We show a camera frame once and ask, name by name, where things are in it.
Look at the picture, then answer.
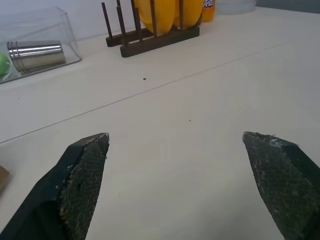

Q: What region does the clear plastic box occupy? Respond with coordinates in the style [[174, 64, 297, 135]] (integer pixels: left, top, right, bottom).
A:
[[0, 6, 83, 85]]

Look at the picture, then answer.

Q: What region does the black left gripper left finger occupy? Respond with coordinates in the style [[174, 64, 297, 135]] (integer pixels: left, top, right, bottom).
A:
[[0, 132, 110, 240]]

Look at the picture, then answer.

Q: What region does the green round object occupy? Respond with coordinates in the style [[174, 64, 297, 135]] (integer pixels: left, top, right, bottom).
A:
[[0, 51, 12, 78]]

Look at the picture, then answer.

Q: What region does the stainless steel cup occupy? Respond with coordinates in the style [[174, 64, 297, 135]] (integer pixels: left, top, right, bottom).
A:
[[6, 40, 67, 73]]

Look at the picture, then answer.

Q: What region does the orange soda bottle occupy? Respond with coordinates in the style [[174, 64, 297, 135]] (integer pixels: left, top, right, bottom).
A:
[[201, 0, 216, 23]]

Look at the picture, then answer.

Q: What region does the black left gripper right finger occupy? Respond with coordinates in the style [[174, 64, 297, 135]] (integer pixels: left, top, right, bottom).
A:
[[242, 131, 320, 240]]

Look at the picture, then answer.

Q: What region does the dark wooden plate rack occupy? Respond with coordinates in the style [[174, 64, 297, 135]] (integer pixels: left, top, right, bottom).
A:
[[101, 0, 201, 59]]

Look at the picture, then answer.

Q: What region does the yellow plate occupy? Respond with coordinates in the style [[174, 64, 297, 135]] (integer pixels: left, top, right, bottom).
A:
[[134, 0, 181, 35], [172, 0, 204, 28]]

